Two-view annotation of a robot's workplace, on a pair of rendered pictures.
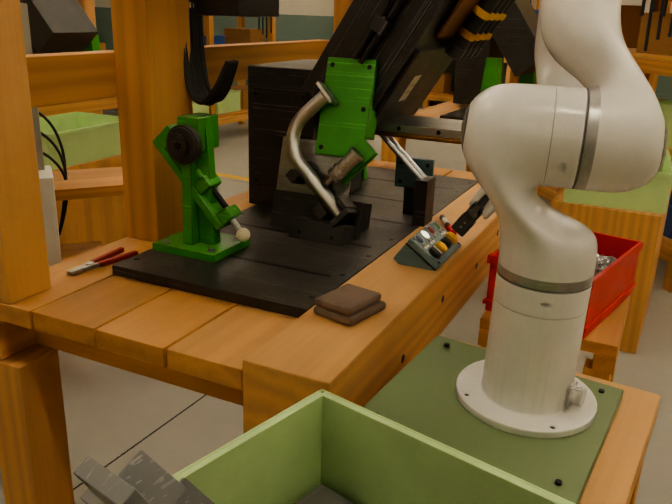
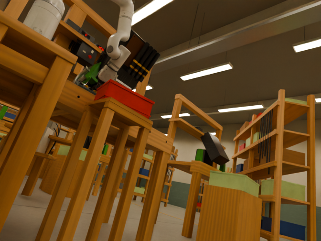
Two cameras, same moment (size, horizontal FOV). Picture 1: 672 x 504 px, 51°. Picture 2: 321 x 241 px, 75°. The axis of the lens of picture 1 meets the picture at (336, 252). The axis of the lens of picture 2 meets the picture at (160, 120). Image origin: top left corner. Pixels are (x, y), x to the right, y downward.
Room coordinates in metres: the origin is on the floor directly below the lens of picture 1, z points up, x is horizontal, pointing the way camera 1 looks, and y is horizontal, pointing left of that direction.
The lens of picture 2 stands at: (0.32, -1.14, 0.39)
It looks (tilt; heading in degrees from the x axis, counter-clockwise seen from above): 19 degrees up; 20
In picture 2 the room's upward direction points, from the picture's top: 14 degrees clockwise
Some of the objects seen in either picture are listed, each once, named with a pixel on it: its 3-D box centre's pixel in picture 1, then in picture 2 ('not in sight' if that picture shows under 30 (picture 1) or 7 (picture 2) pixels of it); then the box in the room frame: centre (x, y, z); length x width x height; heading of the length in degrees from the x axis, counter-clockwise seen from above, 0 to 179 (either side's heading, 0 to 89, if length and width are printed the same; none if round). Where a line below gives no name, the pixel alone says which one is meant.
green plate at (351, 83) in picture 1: (352, 106); (93, 74); (1.57, -0.02, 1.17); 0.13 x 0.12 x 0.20; 155
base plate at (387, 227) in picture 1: (336, 216); not in sight; (1.66, 0.00, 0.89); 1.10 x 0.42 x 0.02; 155
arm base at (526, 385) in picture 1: (533, 338); (40, 27); (0.86, -0.27, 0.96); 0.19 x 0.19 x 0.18
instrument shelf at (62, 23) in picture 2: not in sight; (94, 55); (1.77, 0.24, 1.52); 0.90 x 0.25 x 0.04; 155
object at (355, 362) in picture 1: (444, 262); (102, 114); (1.54, -0.25, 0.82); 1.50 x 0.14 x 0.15; 155
